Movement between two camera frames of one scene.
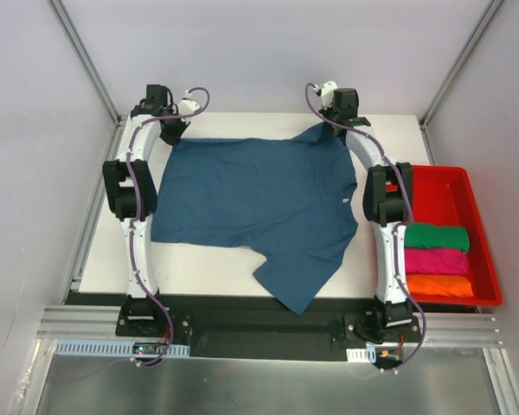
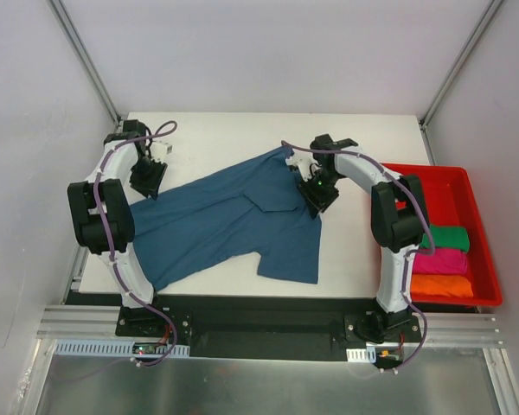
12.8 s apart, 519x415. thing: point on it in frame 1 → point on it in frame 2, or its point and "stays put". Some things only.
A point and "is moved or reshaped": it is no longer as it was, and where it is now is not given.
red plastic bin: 445,195 stays put
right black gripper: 335,127 → 317,197
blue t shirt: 291,199 is moved or reshaped
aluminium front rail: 438,328 stays put
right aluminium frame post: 488,14 stays put
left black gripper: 174,130 → 148,181
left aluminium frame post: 86,59 stays put
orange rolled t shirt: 440,285 stays put
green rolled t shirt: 425,235 stays put
